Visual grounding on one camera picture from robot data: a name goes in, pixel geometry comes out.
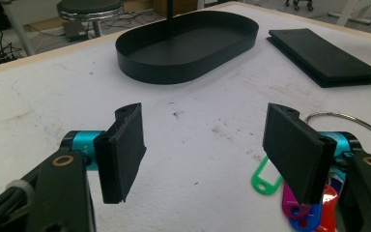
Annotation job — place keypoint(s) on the green key tag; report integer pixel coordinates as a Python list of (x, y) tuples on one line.
[(270, 190)]

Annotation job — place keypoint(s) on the magenta key tag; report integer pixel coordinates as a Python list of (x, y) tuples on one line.
[(288, 199)]

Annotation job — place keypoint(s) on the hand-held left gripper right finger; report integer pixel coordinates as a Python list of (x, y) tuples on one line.
[(298, 154)]

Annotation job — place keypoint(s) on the black oval tray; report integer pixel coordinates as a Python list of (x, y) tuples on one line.
[(190, 69)]

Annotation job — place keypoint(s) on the dark floor box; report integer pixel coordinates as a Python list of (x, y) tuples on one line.
[(75, 30)]

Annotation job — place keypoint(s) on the blue key tag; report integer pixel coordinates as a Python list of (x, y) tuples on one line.
[(315, 216)]

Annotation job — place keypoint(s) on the white desk frame leg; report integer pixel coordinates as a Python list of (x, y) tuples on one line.
[(17, 29), (351, 17)]

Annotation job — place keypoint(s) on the white foam mat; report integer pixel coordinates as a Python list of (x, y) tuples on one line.
[(190, 129)]

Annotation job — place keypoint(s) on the black wallet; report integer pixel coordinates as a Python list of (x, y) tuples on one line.
[(322, 58)]

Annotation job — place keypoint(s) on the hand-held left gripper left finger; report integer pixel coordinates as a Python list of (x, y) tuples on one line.
[(122, 154)]

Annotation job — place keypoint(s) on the black stand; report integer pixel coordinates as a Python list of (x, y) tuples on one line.
[(170, 16)]

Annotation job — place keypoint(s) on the red key tag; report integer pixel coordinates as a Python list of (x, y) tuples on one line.
[(330, 206)]

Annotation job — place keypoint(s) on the black caster chair base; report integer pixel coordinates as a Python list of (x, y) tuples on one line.
[(299, 4)]

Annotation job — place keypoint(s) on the black round stool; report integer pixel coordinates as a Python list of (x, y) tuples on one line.
[(90, 6)]

